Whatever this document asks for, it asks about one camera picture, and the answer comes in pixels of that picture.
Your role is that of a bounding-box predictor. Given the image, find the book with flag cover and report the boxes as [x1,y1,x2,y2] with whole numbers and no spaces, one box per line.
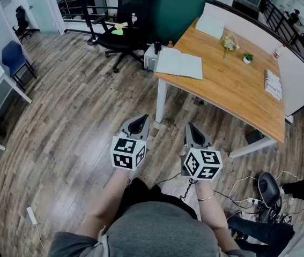
[264,69,283,101]

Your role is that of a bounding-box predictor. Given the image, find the grey-blue notebook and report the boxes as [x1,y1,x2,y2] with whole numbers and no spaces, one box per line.
[153,48,204,81]

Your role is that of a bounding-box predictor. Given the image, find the white bottle with red label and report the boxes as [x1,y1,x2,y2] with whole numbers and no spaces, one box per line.
[272,44,286,61]

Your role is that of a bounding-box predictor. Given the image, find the black mesh office chair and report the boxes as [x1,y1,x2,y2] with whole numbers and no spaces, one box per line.
[91,0,152,73]

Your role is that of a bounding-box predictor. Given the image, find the small black office chair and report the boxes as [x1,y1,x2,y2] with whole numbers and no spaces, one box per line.
[12,5,33,43]

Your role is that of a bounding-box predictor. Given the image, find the person's grey shirt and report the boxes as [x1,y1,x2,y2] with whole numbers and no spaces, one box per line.
[48,201,251,257]

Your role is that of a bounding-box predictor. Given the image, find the green partition panel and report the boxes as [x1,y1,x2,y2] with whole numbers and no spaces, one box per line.
[151,0,214,47]

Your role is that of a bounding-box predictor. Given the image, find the person's right forearm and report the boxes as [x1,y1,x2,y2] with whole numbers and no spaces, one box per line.
[194,179,239,251]

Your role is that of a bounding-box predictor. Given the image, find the dried flower bouquet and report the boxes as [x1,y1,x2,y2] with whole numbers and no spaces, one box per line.
[221,31,240,60]

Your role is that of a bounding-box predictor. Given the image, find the black round device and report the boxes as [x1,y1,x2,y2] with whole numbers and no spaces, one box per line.
[257,171,283,208]

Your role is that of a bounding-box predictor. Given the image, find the white power cable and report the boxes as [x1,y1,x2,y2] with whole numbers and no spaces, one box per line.
[228,170,302,206]

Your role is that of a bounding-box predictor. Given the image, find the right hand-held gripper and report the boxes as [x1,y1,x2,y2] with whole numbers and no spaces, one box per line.
[180,123,224,182]

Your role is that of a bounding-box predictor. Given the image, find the person's black shorts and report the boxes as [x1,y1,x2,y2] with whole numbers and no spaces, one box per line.
[119,177,198,222]

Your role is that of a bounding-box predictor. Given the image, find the black coiled cable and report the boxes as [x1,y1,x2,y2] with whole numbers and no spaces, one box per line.
[180,179,197,200]

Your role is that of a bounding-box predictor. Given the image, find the blue chair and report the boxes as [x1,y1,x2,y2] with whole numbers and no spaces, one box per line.
[1,40,38,87]

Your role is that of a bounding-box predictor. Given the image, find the person's left forearm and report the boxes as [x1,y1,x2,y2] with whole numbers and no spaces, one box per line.
[72,167,136,240]

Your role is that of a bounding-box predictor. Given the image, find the black metal railing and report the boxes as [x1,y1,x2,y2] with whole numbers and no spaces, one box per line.
[55,0,123,34]

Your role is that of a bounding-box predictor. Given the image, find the white flat box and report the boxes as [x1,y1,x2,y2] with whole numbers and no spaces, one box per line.
[195,14,225,40]

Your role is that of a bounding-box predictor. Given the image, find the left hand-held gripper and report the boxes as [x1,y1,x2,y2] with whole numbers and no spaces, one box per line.
[110,114,151,171]

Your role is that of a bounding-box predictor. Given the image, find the white desk leg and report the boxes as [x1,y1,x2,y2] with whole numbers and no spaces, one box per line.
[229,137,278,159]
[155,78,168,124]

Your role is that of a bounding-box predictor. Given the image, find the wooden table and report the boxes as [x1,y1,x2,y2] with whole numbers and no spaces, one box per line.
[202,2,304,117]

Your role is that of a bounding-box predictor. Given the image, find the white metal cabinet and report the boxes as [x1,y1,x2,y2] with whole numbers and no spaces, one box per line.
[143,46,166,71]

